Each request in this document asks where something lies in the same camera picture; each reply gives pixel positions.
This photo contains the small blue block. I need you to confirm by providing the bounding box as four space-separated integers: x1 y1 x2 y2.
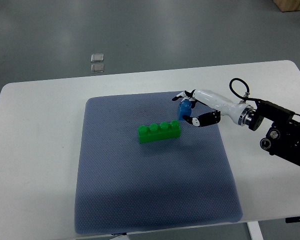
177 99 192 121

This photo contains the long green block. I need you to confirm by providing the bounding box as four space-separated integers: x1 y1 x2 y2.
137 120 181 144

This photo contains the blue mesh mat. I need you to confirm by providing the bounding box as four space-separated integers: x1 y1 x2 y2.
74 91 243 235

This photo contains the wooden box corner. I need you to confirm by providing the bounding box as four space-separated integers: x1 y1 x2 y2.
273 0 300 12

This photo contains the white table leg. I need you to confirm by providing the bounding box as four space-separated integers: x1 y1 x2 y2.
247 221 264 240

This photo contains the black table control panel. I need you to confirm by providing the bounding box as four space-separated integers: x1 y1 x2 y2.
285 216 300 224

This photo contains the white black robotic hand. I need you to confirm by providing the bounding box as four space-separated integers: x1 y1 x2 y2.
172 89 254 127

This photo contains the upper metal floor plate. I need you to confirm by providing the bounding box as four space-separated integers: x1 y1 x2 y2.
90 53 104 63

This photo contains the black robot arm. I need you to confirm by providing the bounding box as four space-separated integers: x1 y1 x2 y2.
229 78 300 167

